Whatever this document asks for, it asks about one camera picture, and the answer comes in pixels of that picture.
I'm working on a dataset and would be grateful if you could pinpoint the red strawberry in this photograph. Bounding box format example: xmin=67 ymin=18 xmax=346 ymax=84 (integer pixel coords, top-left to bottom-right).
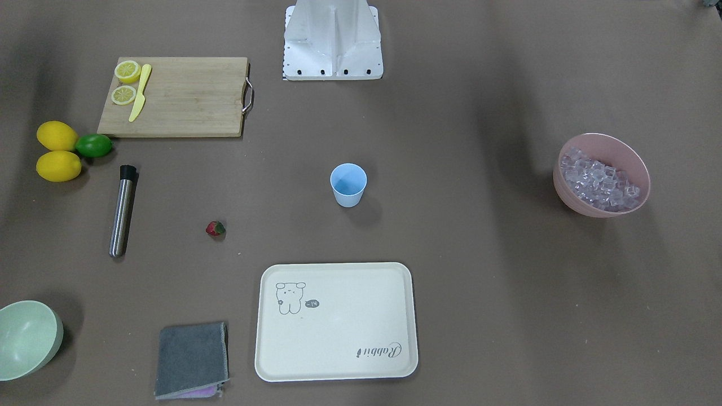
xmin=205 ymin=220 xmax=226 ymax=237

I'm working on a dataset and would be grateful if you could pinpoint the steel muddler black tip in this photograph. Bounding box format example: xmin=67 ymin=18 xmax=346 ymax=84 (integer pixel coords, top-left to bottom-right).
xmin=109 ymin=165 xmax=137 ymax=258

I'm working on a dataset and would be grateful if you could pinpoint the light blue plastic cup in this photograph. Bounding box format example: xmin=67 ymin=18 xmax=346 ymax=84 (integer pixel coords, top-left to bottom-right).
xmin=329 ymin=164 xmax=368 ymax=208

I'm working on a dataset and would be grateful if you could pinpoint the pile of ice cubes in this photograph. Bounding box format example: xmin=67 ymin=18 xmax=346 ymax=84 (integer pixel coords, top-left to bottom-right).
xmin=560 ymin=147 xmax=641 ymax=213

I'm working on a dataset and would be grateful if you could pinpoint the cream rabbit tray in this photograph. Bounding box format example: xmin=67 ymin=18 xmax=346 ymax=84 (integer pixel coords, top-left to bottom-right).
xmin=254 ymin=262 xmax=419 ymax=382

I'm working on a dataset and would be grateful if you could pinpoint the grey folded cloth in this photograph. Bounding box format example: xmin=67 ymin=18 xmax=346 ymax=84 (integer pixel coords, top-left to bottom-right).
xmin=154 ymin=321 xmax=229 ymax=400

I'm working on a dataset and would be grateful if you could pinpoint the pink bowl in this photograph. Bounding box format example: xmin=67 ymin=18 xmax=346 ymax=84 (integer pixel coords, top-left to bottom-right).
xmin=553 ymin=133 xmax=651 ymax=218

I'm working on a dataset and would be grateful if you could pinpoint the yellow plastic knife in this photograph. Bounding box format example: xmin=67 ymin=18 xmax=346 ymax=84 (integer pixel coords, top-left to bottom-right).
xmin=128 ymin=64 xmax=152 ymax=122

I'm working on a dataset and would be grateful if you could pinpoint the lemon half lower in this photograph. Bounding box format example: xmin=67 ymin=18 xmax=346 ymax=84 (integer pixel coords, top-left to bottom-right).
xmin=110 ymin=85 xmax=137 ymax=105

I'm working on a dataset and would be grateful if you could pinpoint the lemon half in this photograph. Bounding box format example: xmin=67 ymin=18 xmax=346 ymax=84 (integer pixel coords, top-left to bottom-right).
xmin=110 ymin=85 xmax=137 ymax=105
xmin=114 ymin=60 xmax=142 ymax=84

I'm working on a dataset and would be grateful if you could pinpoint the lemon half upper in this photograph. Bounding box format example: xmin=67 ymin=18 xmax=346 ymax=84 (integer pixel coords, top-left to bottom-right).
xmin=114 ymin=60 xmax=142 ymax=84

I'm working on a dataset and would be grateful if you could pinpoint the green lime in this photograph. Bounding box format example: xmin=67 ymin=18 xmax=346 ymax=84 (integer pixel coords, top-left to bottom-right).
xmin=74 ymin=134 xmax=113 ymax=158

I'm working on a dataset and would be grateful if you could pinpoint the yellow lemon lower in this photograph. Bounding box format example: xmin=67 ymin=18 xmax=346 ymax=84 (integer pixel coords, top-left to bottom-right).
xmin=36 ymin=150 xmax=82 ymax=182

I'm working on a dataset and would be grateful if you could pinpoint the yellow lemon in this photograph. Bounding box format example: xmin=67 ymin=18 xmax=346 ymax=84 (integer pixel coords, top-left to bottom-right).
xmin=36 ymin=121 xmax=79 ymax=152
xmin=36 ymin=150 xmax=82 ymax=182

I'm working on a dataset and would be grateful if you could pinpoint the yellow lemon upper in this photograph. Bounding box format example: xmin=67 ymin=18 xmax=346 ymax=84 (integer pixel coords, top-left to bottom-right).
xmin=36 ymin=121 xmax=79 ymax=152

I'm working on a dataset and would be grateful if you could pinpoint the light green bowl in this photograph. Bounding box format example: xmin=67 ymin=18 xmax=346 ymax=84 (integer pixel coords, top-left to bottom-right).
xmin=1 ymin=300 xmax=64 ymax=381

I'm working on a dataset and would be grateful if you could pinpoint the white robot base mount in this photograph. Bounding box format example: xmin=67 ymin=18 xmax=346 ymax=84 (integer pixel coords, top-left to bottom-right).
xmin=282 ymin=1 xmax=384 ymax=81

